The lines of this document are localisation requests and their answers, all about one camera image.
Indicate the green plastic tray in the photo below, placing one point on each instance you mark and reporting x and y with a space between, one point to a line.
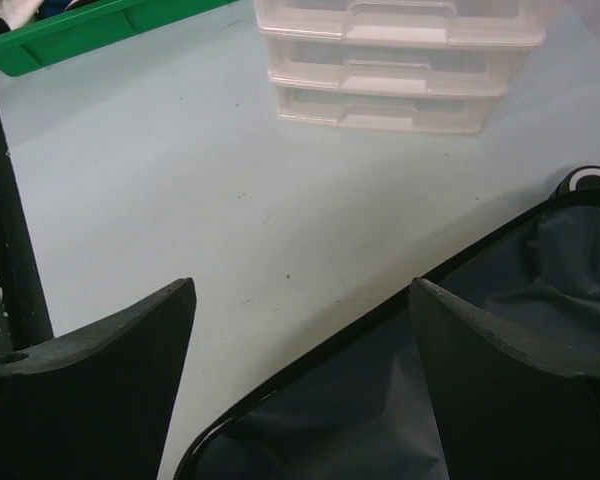
67 35

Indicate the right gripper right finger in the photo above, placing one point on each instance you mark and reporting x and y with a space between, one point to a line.
509 404

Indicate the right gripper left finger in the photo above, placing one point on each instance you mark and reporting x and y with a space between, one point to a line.
96 403

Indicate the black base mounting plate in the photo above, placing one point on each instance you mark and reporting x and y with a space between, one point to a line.
24 316

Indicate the white plastic drawer organizer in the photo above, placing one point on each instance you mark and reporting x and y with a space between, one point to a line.
407 66

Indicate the yellow Pikachu hard-shell suitcase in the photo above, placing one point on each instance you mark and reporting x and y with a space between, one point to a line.
358 406

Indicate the white garment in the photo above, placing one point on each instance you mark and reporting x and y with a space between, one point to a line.
17 13

